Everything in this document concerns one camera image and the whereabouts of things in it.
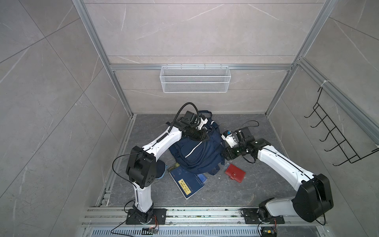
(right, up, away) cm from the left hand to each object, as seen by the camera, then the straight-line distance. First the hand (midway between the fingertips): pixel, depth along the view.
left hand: (211, 136), depth 83 cm
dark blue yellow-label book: (-13, -27, 0) cm, 30 cm away
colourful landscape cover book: (-20, -19, +7) cm, 29 cm away
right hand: (+10, -9, +1) cm, 13 cm away
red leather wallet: (+15, -22, +2) cm, 27 cm away
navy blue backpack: (-3, -10, -3) cm, 11 cm away
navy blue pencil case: (-30, -21, +6) cm, 37 cm away
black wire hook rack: (+58, -5, -20) cm, 61 cm away
